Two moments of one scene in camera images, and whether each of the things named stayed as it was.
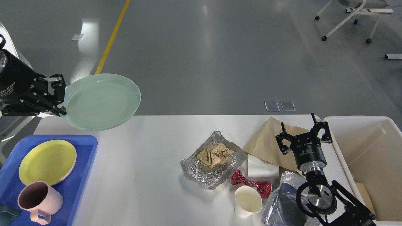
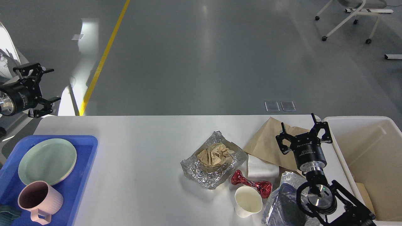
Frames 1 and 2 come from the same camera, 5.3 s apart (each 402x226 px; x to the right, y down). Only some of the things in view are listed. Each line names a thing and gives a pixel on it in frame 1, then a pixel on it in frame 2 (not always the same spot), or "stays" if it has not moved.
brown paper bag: x=262 y=143 stays
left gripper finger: x=58 y=84 to x=47 y=109
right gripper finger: x=284 y=135 stays
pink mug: x=41 y=199 stays
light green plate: x=97 y=101 to x=50 y=160
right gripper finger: x=327 y=137 stays
